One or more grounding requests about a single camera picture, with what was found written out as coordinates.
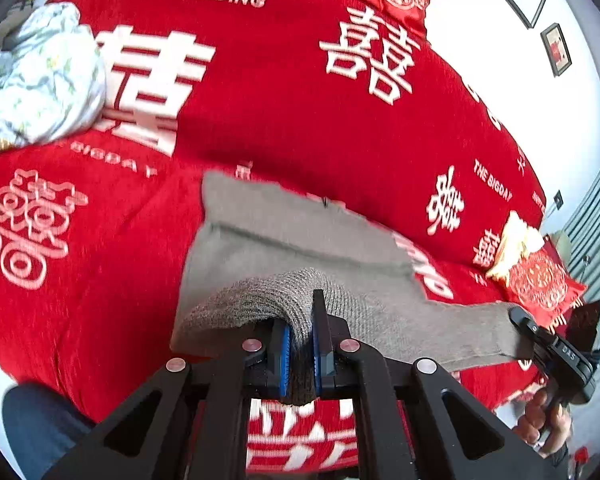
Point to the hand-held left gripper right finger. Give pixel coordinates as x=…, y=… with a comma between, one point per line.
x=325, y=355

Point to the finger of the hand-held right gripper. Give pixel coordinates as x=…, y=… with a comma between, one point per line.
x=527, y=327

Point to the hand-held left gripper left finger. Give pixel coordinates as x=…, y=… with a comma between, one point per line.
x=282, y=360

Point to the grey knit sweater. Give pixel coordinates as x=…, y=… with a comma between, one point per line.
x=290, y=240

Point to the person's right hand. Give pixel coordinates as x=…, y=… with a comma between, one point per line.
x=535, y=417

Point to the red printed blanket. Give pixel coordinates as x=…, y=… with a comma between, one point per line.
x=280, y=110

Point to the person's leg in blue jeans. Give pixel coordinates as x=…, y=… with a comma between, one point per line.
x=40, y=430

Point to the white floral quilt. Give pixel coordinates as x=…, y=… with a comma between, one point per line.
x=40, y=85

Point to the wall socket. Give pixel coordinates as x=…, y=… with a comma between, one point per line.
x=557, y=199

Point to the small black picture frame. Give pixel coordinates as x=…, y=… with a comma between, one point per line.
x=556, y=50

